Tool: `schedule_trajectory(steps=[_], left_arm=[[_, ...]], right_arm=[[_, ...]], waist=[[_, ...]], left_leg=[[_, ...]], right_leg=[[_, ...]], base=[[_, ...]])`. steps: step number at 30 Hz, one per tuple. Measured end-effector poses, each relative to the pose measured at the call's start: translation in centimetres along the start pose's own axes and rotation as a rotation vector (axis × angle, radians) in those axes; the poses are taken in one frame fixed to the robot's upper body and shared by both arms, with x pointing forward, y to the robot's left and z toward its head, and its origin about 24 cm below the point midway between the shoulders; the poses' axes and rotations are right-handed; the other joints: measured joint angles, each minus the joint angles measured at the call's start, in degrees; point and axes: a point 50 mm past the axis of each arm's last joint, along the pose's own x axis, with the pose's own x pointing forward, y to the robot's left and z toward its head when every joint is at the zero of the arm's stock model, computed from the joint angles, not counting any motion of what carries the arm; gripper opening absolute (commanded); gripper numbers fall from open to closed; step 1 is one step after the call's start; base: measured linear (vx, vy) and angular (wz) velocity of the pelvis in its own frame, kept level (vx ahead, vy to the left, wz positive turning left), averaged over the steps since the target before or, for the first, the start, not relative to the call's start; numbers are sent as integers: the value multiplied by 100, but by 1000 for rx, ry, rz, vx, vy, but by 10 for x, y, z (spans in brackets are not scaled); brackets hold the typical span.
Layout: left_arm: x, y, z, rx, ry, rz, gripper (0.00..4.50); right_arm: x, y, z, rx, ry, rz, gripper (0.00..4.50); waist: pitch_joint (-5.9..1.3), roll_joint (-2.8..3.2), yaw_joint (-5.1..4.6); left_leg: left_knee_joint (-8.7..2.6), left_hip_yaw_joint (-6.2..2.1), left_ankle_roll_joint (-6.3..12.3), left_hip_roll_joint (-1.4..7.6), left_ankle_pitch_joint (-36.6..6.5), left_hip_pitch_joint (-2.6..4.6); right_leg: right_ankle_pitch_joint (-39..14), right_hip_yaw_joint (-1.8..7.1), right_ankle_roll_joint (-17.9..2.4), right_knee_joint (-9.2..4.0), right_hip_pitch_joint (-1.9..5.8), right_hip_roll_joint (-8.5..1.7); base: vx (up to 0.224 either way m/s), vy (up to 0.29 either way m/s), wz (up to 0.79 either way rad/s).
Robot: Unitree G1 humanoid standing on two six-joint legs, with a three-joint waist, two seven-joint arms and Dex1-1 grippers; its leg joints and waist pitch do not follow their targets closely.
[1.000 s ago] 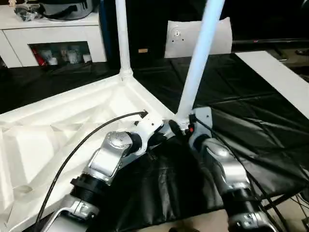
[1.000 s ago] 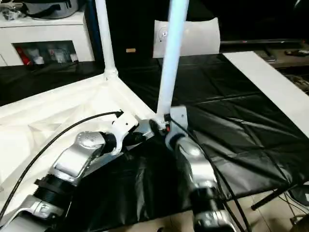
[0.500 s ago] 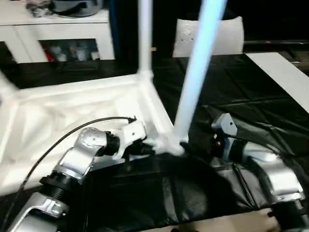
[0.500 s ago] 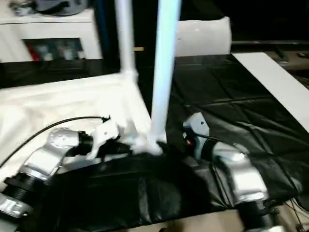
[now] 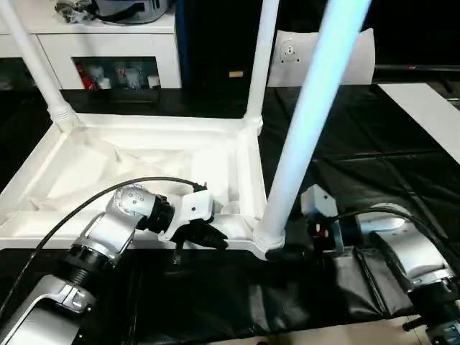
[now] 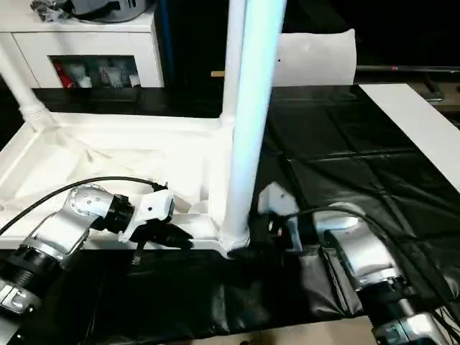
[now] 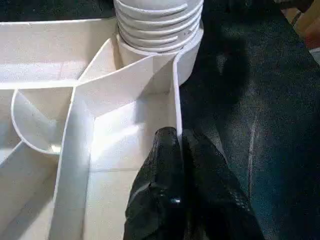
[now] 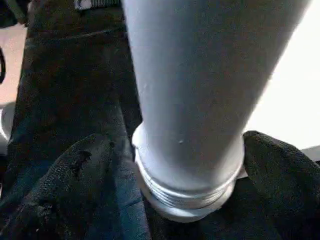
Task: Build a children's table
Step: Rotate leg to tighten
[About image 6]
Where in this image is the white plastic table top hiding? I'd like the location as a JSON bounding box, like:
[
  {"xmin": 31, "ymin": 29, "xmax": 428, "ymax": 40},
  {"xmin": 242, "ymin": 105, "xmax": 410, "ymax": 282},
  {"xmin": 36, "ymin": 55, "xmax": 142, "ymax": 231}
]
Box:
[{"xmin": 0, "ymin": 114, "xmax": 254, "ymax": 258}]

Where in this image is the black work mat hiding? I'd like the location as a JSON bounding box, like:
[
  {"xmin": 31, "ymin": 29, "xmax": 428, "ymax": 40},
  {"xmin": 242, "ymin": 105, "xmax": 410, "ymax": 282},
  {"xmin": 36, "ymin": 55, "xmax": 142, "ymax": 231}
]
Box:
[{"xmin": 0, "ymin": 83, "xmax": 460, "ymax": 340}]

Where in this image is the grey clutter on cabinet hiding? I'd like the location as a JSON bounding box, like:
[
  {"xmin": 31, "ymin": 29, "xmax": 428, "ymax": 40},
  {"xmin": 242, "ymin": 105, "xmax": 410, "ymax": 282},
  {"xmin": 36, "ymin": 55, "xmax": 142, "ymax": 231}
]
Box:
[{"xmin": 29, "ymin": 0, "xmax": 157, "ymax": 24}]

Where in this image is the white cabinet with glass doors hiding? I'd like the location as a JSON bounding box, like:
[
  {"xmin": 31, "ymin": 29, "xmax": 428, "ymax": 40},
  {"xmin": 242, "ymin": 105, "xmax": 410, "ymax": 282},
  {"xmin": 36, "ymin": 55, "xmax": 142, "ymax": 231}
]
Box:
[{"xmin": 0, "ymin": 0, "xmax": 163, "ymax": 91}]

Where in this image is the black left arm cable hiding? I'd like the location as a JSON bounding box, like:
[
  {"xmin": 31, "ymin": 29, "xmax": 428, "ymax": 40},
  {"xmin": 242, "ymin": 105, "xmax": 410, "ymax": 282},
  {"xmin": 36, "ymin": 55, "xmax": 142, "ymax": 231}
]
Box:
[{"xmin": 0, "ymin": 176, "xmax": 169, "ymax": 236}]

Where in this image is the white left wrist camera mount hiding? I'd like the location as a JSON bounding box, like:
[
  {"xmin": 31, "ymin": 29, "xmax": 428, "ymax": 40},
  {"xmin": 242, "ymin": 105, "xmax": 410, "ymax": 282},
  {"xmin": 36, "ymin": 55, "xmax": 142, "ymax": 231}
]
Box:
[{"xmin": 116, "ymin": 188, "xmax": 176, "ymax": 244}]

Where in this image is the red bottle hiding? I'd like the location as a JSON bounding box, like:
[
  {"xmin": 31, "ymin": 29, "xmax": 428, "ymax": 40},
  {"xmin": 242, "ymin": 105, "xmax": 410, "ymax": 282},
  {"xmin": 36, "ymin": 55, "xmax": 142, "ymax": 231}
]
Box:
[{"xmin": 52, "ymin": 62, "xmax": 71, "ymax": 88}]

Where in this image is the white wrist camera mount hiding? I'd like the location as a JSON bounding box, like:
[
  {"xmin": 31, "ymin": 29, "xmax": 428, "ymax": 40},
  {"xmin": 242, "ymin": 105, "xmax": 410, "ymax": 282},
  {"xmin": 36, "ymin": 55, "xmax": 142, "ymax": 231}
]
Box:
[
  {"xmin": 116, "ymin": 188, "xmax": 176, "ymax": 244},
  {"xmin": 256, "ymin": 182, "xmax": 300, "ymax": 218}
]

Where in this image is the white flat board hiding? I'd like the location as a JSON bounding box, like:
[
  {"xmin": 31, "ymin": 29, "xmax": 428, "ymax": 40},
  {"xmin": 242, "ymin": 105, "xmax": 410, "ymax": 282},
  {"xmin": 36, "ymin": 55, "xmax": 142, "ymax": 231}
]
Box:
[{"xmin": 358, "ymin": 82, "xmax": 460, "ymax": 193}]

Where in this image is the white plastic table leg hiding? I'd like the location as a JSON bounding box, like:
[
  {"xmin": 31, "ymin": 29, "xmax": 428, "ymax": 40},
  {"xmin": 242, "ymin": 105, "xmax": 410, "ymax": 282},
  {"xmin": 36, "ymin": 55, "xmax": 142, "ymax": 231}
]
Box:
[
  {"xmin": 218, "ymin": 0, "xmax": 290, "ymax": 249},
  {"xmin": 0, "ymin": 32, "xmax": 52, "ymax": 132},
  {"xmin": 220, "ymin": 0, "xmax": 249, "ymax": 127}
]

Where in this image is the white cushion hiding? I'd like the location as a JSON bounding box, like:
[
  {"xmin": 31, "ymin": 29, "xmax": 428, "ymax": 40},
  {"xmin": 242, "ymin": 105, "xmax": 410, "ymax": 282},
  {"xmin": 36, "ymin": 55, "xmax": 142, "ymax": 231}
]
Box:
[{"xmin": 275, "ymin": 29, "xmax": 357, "ymax": 88}]

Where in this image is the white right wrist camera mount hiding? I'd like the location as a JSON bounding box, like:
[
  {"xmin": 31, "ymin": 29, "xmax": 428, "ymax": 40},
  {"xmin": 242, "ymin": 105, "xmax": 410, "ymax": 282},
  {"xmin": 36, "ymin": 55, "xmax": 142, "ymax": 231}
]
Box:
[{"xmin": 256, "ymin": 182, "xmax": 300, "ymax": 218}]

